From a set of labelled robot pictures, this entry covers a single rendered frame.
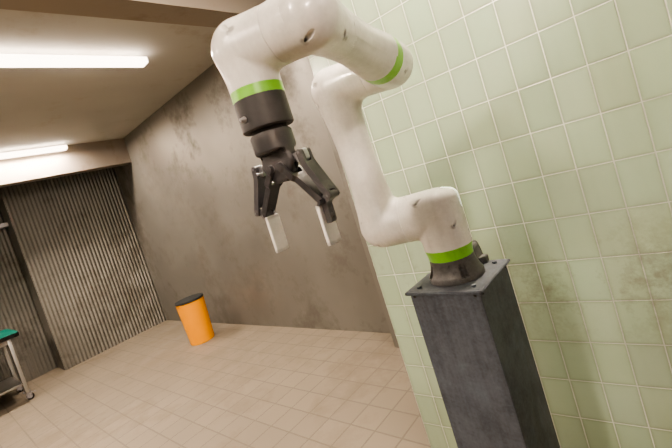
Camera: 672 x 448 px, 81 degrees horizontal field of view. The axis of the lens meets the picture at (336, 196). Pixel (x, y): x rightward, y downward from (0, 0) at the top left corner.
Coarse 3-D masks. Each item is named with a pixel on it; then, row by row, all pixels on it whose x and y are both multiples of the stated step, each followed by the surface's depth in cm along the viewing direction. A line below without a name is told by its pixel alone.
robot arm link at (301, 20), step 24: (288, 0) 57; (312, 0) 57; (336, 0) 59; (264, 24) 59; (288, 24) 58; (312, 24) 57; (336, 24) 60; (360, 24) 71; (288, 48) 61; (312, 48) 61; (336, 48) 65; (360, 48) 73; (384, 48) 81; (360, 72) 83; (384, 72) 87
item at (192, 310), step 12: (180, 300) 523; (192, 300) 502; (204, 300) 521; (180, 312) 503; (192, 312) 502; (204, 312) 513; (192, 324) 503; (204, 324) 509; (192, 336) 505; (204, 336) 507
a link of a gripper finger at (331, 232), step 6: (318, 210) 64; (324, 216) 64; (324, 222) 64; (324, 228) 64; (330, 228) 65; (336, 228) 66; (324, 234) 64; (330, 234) 64; (336, 234) 65; (330, 240) 64; (336, 240) 65
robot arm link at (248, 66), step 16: (240, 16) 62; (256, 16) 60; (224, 32) 63; (240, 32) 61; (256, 32) 60; (224, 48) 63; (240, 48) 62; (256, 48) 61; (224, 64) 64; (240, 64) 63; (256, 64) 63; (272, 64) 64; (288, 64) 66; (224, 80) 66; (240, 80) 64; (256, 80) 63; (272, 80) 65; (240, 96) 64
